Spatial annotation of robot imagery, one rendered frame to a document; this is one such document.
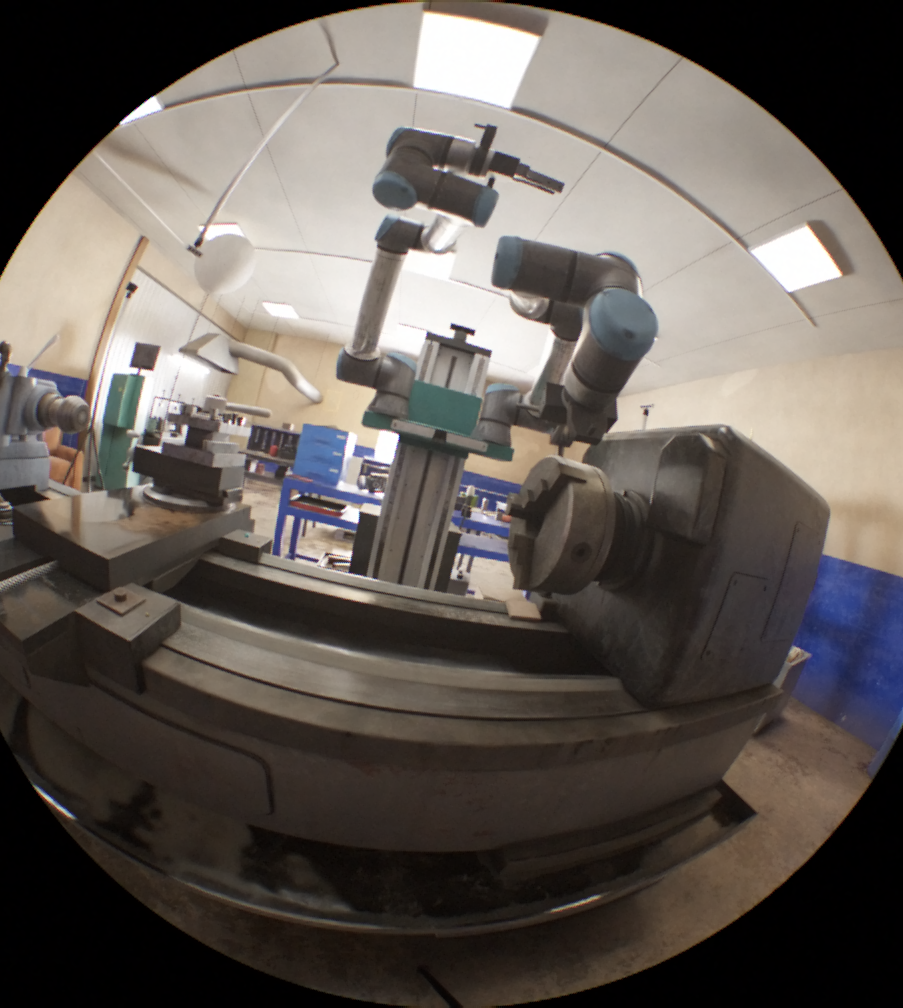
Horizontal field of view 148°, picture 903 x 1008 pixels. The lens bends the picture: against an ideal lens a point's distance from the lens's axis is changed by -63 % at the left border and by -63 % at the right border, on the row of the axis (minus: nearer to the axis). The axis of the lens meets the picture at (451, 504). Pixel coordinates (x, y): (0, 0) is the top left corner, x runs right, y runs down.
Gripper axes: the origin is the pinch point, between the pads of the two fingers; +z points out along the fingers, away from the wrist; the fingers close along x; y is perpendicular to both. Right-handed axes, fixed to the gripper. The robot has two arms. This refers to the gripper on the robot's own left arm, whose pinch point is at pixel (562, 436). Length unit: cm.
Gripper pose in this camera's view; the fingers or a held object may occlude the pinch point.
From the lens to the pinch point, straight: 71.2
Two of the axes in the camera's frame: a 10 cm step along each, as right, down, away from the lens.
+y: 1.7, -9.4, 2.8
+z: 0.2, 2.9, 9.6
